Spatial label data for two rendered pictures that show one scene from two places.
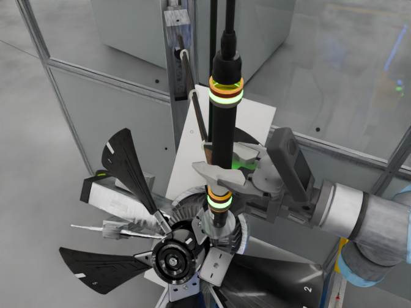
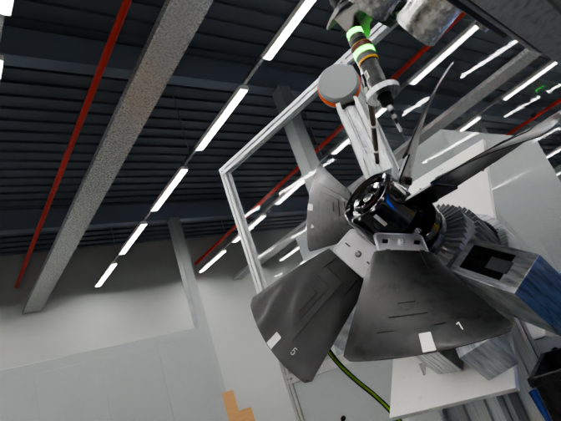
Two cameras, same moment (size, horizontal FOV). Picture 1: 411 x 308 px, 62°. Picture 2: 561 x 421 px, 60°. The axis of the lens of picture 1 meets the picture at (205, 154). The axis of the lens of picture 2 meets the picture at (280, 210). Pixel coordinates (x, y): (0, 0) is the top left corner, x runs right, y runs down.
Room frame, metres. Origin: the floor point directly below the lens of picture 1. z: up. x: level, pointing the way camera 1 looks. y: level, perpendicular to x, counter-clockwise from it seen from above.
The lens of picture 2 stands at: (-0.54, -0.02, 0.95)
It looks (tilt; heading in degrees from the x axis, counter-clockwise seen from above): 19 degrees up; 17
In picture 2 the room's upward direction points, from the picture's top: 19 degrees counter-clockwise
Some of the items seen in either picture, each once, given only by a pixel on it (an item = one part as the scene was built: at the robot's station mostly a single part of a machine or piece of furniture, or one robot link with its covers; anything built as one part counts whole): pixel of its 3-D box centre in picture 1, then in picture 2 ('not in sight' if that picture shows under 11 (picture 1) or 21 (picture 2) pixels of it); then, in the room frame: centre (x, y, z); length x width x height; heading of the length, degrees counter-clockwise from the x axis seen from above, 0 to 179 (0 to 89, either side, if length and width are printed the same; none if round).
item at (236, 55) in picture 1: (221, 161); (346, 17); (0.35, -0.03, 1.60); 0.04 x 0.04 x 0.46
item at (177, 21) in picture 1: (177, 27); (377, 168); (0.97, 0.08, 1.49); 0.10 x 0.07 x 0.08; 10
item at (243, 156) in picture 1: (230, 157); (361, 27); (0.38, -0.04, 1.58); 0.09 x 0.03 x 0.06; 55
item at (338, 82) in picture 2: not in sight; (339, 86); (1.06, 0.10, 1.88); 0.17 x 0.15 x 0.16; 65
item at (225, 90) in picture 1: (225, 90); not in sight; (0.35, -0.03, 1.75); 0.04 x 0.04 x 0.03
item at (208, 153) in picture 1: (194, 95); (373, 124); (0.65, 0.03, 1.49); 0.54 x 0.01 x 0.01; 10
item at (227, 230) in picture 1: (218, 207); (375, 78); (0.36, -0.02, 1.45); 0.09 x 0.07 x 0.10; 10
